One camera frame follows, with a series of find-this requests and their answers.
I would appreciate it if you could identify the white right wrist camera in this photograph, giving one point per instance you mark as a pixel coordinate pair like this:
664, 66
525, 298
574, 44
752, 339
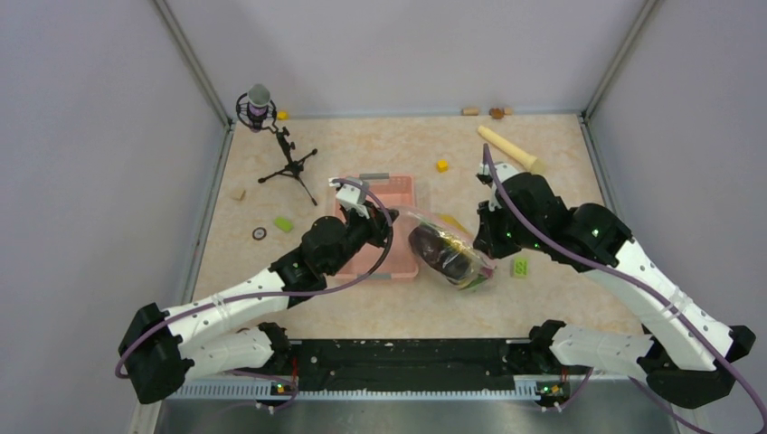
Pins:
504, 171

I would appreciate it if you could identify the grey microphone with shock mount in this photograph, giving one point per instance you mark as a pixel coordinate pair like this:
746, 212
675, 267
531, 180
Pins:
256, 110

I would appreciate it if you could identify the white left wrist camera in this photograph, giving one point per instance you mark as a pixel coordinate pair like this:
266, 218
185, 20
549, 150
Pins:
351, 195

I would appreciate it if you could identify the dark maroon toy fruit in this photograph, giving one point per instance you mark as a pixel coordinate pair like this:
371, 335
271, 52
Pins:
456, 266

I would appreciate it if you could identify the light wooden cube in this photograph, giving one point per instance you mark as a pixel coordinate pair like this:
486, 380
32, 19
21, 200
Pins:
237, 194

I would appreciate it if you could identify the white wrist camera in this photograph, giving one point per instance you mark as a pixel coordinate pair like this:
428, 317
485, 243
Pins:
351, 195
504, 171

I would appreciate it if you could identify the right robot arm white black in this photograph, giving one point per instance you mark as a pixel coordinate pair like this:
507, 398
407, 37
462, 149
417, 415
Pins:
682, 354

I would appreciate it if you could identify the pink plastic basket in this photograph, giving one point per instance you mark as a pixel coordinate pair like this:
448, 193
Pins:
400, 264

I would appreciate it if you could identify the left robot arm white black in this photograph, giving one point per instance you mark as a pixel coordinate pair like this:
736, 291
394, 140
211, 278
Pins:
165, 348

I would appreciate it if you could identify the black microphone tripod stand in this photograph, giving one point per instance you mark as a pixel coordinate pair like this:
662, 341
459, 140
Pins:
294, 167

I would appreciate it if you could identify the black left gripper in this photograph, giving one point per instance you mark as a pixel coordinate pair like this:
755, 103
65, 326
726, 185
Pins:
378, 223

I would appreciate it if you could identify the cream toy rolling pin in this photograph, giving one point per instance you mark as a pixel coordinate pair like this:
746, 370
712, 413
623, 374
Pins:
531, 163

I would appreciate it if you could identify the brown round block at wall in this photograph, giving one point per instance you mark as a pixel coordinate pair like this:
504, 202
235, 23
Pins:
496, 113

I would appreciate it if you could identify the green rectangular block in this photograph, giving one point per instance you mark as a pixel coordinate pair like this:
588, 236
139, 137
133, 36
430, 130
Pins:
283, 224

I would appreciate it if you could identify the clear zip top bag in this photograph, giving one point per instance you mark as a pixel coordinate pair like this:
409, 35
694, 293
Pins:
485, 269

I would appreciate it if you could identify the green lego brick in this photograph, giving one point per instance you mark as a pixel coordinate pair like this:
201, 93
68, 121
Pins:
520, 267

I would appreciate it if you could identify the yellow cube block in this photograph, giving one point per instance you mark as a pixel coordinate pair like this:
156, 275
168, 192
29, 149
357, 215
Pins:
442, 166

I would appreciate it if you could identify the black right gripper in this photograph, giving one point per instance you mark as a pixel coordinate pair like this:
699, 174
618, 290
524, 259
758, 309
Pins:
487, 240

